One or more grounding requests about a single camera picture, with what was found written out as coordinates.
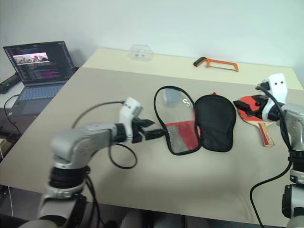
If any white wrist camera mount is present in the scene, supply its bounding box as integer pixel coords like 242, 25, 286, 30
118, 96, 144, 140
260, 73, 288, 121

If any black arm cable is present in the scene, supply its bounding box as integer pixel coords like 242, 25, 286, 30
72, 101, 138, 170
249, 82, 294, 228

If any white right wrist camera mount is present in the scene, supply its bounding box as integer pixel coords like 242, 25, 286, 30
260, 73, 288, 121

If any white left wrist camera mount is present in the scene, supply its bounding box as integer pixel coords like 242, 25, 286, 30
118, 96, 144, 140

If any grey-beige table cover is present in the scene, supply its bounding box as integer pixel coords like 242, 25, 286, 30
0, 67, 304, 223

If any red table tennis paddle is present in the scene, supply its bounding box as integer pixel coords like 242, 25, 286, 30
237, 95, 276, 148

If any black clear paddle case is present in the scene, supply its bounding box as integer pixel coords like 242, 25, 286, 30
153, 85, 238, 156

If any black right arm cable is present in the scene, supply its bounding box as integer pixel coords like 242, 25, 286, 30
249, 82, 294, 228

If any black laptop cable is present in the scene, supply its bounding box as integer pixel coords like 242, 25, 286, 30
3, 94, 21, 136

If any grey laptop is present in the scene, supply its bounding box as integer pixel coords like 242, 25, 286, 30
2, 40, 73, 118

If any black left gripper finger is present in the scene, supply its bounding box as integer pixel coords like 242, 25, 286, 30
143, 129, 167, 141
139, 118, 156, 128

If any black device with green light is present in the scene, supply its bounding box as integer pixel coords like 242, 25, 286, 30
0, 73, 22, 95

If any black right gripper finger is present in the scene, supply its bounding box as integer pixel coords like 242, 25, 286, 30
233, 100, 256, 111
238, 108, 262, 117

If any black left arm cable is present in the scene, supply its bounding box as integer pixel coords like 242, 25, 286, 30
72, 101, 138, 170

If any orange hacksaw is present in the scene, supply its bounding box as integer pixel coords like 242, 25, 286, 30
193, 56, 240, 73

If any clear plastic container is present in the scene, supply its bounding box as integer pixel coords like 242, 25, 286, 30
129, 44, 154, 62

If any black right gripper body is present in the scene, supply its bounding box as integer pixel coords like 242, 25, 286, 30
251, 94, 270, 112

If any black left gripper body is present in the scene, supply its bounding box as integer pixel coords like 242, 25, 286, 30
132, 117, 146, 144

